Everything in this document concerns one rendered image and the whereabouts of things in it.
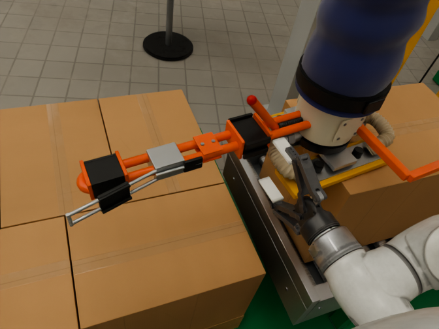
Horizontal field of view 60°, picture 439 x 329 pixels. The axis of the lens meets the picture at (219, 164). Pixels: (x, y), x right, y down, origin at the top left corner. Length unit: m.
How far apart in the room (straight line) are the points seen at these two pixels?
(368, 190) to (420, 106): 0.51
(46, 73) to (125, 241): 1.83
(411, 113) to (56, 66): 2.34
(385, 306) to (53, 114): 1.46
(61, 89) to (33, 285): 1.72
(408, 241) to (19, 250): 1.11
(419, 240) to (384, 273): 0.08
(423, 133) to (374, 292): 0.79
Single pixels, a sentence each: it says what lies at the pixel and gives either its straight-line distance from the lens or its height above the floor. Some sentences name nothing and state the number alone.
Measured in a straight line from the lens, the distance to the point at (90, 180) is 0.81.
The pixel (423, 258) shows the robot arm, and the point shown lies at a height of 1.17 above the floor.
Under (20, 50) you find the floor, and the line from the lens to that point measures 3.20.
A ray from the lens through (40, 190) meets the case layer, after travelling 1.50.
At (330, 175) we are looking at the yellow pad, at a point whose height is 0.97.
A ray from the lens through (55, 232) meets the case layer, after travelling 1.39.
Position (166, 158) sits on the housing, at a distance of 0.84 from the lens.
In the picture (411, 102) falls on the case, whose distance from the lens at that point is 1.51.
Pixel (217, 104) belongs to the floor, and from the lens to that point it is 2.69.
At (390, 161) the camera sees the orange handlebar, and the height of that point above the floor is 1.09.
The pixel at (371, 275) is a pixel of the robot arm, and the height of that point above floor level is 1.13.
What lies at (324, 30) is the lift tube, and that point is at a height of 1.33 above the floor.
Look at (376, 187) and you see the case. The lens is 1.13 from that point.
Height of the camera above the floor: 1.70
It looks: 48 degrees down
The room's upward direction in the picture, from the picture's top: 12 degrees clockwise
